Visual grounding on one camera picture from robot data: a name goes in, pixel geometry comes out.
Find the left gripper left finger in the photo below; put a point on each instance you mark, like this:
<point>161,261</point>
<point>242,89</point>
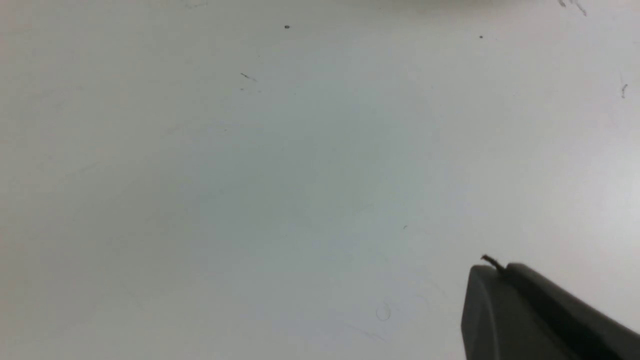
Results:
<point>497,323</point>

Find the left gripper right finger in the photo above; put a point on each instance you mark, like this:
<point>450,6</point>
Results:
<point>587,332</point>

